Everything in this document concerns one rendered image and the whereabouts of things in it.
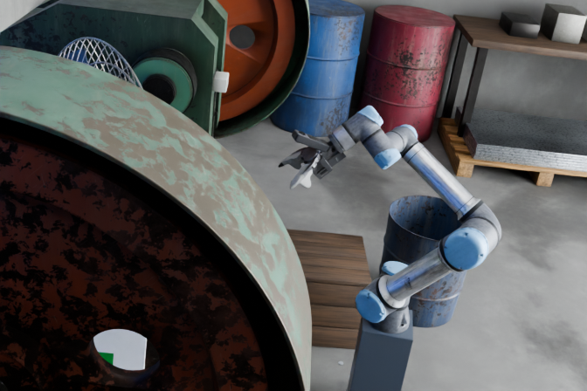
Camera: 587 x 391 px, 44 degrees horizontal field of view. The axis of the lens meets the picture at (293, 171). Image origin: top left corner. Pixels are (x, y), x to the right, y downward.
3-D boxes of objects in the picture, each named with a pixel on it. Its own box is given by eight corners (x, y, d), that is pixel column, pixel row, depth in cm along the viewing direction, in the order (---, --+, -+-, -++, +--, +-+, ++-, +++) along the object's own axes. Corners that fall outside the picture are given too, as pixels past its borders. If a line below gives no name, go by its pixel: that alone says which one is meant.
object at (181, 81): (215, 55, 255) (218, 5, 247) (189, 126, 195) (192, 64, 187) (165, 49, 254) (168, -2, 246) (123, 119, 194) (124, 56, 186)
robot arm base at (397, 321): (408, 311, 265) (413, 289, 261) (409, 337, 252) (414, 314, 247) (368, 304, 266) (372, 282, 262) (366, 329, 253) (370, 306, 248)
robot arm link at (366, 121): (385, 123, 219) (369, 100, 220) (356, 144, 220) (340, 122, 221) (385, 126, 227) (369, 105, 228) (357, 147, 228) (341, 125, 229)
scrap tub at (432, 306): (449, 282, 368) (470, 200, 347) (466, 334, 330) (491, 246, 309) (368, 273, 366) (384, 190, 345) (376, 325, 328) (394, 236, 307)
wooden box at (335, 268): (350, 297, 346) (362, 235, 330) (358, 349, 311) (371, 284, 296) (267, 290, 343) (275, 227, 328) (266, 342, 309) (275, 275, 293)
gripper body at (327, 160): (318, 181, 225) (348, 158, 224) (303, 163, 221) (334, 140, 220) (311, 170, 232) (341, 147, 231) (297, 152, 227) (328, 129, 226)
